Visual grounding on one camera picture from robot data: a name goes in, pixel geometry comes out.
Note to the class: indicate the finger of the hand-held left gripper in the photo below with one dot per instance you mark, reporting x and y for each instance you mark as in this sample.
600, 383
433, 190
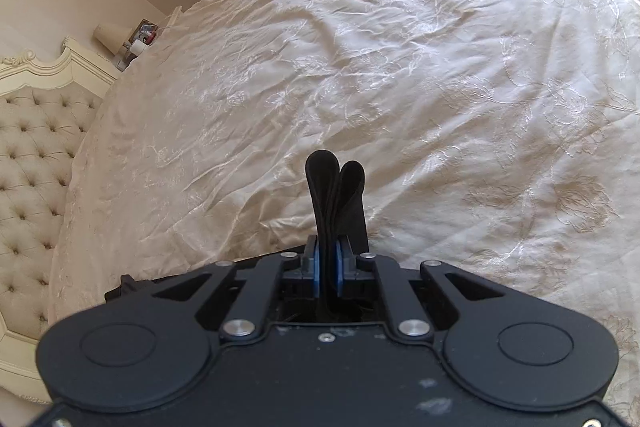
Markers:
131, 291

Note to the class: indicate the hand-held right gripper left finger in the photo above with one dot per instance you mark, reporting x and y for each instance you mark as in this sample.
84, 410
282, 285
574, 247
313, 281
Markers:
314, 268

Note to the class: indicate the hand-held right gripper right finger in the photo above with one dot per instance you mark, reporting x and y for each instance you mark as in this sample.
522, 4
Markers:
342, 270

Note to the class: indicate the cream tufted headboard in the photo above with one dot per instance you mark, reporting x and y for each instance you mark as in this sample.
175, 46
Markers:
30, 157

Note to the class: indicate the cream embroidered bedspread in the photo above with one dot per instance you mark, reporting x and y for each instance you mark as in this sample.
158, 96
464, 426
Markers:
400, 57

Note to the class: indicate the small white jar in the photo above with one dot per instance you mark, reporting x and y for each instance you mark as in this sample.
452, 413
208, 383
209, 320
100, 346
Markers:
138, 48

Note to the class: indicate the small picture frame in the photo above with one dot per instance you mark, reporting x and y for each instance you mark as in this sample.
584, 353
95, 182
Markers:
146, 30

